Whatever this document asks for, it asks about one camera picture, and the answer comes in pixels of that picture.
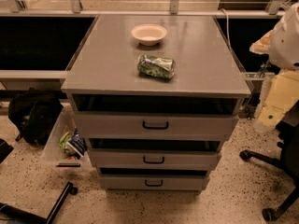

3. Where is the green snack bag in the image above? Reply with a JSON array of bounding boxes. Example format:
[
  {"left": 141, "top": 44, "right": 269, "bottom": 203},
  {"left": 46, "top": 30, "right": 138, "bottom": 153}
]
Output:
[{"left": 59, "top": 132, "right": 71, "bottom": 156}]

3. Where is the grey top drawer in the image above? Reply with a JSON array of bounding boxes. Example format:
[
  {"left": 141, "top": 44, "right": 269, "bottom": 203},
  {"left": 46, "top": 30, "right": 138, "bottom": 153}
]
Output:
[{"left": 74, "top": 112, "right": 238, "bottom": 141}]

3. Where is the black backpack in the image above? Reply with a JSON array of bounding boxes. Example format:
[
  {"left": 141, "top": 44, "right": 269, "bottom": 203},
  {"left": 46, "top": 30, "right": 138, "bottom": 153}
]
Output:
[{"left": 8, "top": 90, "right": 63, "bottom": 145}]

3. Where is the black stand base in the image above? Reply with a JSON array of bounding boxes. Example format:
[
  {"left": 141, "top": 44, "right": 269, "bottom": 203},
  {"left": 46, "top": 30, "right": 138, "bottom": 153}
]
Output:
[{"left": 0, "top": 182, "right": 78, "bottom": 224}]

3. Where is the white bowl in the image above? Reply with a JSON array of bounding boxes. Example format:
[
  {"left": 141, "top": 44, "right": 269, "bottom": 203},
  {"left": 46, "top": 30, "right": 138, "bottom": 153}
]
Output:
[{"left": 131, "top": 24, "right": 167, "bottom": 46}]

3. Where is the white cable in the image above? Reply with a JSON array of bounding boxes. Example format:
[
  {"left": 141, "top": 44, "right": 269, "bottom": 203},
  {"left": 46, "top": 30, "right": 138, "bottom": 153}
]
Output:
[{"left": 220, "top": 8, "right": 233, "bottom": 51}]

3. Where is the grey drawer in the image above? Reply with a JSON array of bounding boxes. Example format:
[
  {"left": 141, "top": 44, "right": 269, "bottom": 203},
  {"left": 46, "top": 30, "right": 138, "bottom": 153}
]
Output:
[
  {"left": 74, "top": 112, "right": 238, "bottom": 141},
  {"left": 100, "top": 175, "right": 209, "bottom": 191},
  {"left": 88, "top": 148, "right": 221, "bottom": 171}
]

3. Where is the dark blue snack bag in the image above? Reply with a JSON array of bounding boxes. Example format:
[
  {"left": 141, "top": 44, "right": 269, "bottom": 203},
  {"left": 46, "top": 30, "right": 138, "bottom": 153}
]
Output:
[{"left": 66, "top": 130, "right": 88, "bottom": 157}]

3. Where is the black office chair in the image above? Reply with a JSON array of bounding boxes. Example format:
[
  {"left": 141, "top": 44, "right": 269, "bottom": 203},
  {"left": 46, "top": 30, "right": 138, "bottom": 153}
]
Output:
[{"left": 239, "top": 102, "right": 299, "bottom": 221}]

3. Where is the grey bottom drawer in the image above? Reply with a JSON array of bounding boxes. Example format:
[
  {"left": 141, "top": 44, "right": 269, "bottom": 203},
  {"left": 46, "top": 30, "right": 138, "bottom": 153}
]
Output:
[{"left": 100, "top": 175, "right": 209, "bottom": 191}]

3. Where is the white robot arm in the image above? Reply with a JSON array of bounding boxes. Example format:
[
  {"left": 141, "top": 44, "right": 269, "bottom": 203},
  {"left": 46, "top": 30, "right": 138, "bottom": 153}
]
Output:
[{"left": 249, "top": 3, "right": 299, "bottom": 133}]

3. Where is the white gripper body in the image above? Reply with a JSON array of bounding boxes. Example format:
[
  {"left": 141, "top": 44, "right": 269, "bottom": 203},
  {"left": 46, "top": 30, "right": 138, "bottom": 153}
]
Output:
[{"left": 253, "top": 70, "right": 299, "bottom": 132}]

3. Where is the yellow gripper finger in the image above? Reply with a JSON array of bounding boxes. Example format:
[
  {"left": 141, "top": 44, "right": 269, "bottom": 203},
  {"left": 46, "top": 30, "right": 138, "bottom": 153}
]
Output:
[{"left": 249, "top": 30, "right": 272, "bottom": 55}]

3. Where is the grey middle drawer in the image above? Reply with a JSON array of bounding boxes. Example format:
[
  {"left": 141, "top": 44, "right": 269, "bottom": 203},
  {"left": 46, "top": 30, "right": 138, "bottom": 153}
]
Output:
[{"left": 88, "top": 148, "right": 221, "bottom": 171}]

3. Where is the green chip bag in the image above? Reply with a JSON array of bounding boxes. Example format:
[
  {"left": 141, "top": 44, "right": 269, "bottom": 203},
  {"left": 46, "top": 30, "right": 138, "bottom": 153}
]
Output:
[{"left": 137, "top": 54, "right": 176, "bottom": 79}]

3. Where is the black object at left edge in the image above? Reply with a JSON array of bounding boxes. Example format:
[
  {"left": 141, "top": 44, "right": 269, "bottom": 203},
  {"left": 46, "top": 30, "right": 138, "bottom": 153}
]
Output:
[{"left": 0, "top": 139, "right": 14, "bottom": 163}]

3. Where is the clear plastic bin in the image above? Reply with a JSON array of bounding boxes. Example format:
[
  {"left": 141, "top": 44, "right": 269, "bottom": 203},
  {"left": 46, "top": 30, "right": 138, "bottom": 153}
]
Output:
[{"left": 41, "top": 106, "right": 93, "bottom": 175}]

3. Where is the grey drawer cabinet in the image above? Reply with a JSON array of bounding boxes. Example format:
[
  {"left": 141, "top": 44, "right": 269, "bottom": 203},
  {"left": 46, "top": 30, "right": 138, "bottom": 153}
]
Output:
[{"left": 61, "top": 14, "right": 252, "bottom": 117}]

